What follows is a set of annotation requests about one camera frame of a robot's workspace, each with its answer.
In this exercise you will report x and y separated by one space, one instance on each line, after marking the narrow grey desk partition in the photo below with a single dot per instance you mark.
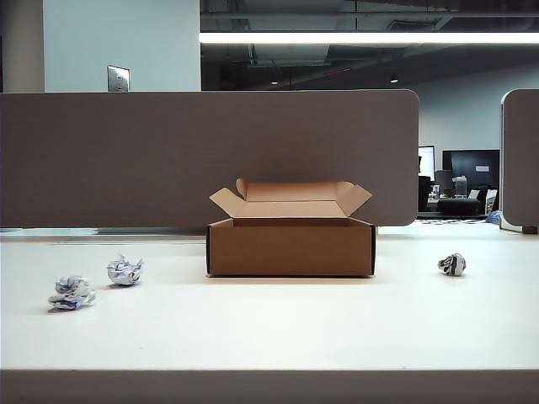
522 160

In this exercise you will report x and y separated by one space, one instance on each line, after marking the long white ceiling light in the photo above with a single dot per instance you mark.
337 38

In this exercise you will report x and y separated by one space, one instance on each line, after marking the grey office chair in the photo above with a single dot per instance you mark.
443 181

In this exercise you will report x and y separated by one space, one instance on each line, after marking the white computer monitor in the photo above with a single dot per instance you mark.
427 162

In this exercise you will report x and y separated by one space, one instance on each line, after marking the open brown cardboard box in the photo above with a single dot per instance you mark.
290 252

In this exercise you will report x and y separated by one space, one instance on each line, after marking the large black display screen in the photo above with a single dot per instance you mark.
467 162

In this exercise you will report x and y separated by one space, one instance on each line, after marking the black-printed paper ball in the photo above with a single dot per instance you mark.
452 265

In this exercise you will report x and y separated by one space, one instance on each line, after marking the black pendant lamp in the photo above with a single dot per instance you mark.
393 78

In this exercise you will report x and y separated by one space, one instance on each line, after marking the wide grey desk partition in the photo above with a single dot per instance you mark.
126 160

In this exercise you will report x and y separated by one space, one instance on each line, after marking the metal wall switch plate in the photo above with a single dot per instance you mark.
118 78

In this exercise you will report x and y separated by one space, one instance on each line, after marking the blue plastic bag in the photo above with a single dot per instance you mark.
494 217

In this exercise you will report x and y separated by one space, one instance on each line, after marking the small clear container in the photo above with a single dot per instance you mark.
460 187

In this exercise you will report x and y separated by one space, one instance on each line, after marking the round blue-printed paper ball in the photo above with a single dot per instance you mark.
123 271

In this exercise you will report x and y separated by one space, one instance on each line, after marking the black round ottoman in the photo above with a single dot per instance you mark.
458 206

